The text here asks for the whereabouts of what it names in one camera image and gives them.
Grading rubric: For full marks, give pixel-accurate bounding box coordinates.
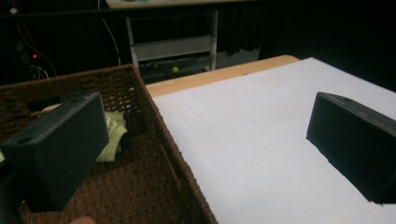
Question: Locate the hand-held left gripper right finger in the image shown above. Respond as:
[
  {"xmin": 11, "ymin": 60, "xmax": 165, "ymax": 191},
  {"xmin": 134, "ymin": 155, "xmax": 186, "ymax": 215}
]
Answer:
[{"xmin": 306, "ymin": 91, "xmax": 396, "ymax": 204}]

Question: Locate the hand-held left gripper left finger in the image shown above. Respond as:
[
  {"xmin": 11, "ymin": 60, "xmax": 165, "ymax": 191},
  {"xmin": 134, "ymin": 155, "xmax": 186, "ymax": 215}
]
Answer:
[{"xmin": 0, "ymin": 91, "xmax": 110, "ymax": 213}]

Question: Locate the green printed baby romper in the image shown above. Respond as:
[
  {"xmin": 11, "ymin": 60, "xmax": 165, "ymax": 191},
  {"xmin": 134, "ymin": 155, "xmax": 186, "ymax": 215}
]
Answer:
[{"xmin": 96, "ymin": 111, "xmax": 129, "ymax": 163}]

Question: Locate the brown wicker basket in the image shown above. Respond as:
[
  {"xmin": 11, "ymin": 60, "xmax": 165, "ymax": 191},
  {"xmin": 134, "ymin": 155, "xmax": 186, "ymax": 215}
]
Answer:
[{"xmin": 0, "ymin": 63, "xmax": 219, "ymax": 224}]

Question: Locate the dark device with red light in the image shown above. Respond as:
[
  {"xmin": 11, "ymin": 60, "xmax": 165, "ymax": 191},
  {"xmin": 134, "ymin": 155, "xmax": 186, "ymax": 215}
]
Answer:
[{"xmin": 15, "ymin": 40, "xmax": 43, "ymax": 74}]

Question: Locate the white cable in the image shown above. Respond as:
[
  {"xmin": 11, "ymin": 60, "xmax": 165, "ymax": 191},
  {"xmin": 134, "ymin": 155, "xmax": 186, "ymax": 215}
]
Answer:
[{"xmin": 97, "ymin": 0, "xmax": 121, "ymax": 67}]

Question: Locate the white desk frame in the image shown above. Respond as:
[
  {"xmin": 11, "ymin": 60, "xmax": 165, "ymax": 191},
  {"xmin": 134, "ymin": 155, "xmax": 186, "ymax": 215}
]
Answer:
[{"xmin": 106, "ymin": 0, "xmax": 262, "ymax": 72}]

